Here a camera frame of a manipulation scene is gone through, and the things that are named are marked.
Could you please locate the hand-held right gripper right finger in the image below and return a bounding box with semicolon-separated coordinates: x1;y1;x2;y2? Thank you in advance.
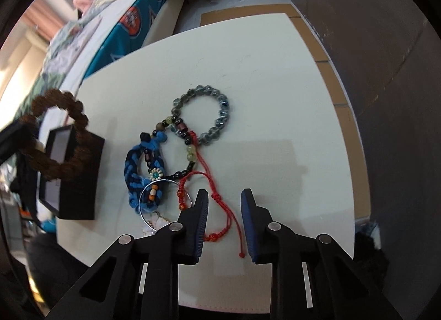
240;188;404;320

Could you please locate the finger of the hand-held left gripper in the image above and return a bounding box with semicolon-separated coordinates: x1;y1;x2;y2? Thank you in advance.
0;122;27;164

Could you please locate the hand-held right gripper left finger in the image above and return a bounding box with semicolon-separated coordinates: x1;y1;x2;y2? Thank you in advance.
43;188;209;320

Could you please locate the red string bracelet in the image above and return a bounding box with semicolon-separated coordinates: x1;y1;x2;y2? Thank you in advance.
177;130;247;258

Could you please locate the gold chain with pale charms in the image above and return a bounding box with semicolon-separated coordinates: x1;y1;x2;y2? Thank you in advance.
141;213;173;237

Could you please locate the thin silver bangle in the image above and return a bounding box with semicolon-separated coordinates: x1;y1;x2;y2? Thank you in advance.
138;177;191;225

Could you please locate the black and green bead bracelet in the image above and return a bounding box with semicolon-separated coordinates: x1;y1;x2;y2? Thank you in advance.
152;115;198;180

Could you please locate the brown wooden bead bracelet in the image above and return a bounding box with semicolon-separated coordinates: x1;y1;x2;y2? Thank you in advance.
19;88;93;180

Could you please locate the black jewelry box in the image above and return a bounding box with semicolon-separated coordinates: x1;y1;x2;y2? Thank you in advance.
37;125;106;221

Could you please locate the blue braided bracelet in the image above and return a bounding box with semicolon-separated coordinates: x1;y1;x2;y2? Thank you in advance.
124;131;170;212

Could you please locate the grey-blue glass bead bracelet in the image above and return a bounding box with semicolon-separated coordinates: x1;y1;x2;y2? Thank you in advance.
171;85;230;147

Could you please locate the green striped garment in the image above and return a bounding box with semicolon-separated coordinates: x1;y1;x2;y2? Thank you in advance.
22;65;71;109

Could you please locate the pale patterned blanket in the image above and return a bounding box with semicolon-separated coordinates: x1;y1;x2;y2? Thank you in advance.
42;5;106;78

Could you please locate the pink curtain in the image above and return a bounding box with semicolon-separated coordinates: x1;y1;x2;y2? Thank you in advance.
23;5;66;42

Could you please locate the white side table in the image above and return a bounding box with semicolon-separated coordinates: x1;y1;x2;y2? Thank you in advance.
56;13;357;310

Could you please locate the flat cardboard sheet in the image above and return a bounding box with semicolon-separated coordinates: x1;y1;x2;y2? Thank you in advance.
201;4;371;219

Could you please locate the bed with white sheet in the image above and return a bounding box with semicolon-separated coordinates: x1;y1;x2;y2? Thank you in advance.
0;0;189;128

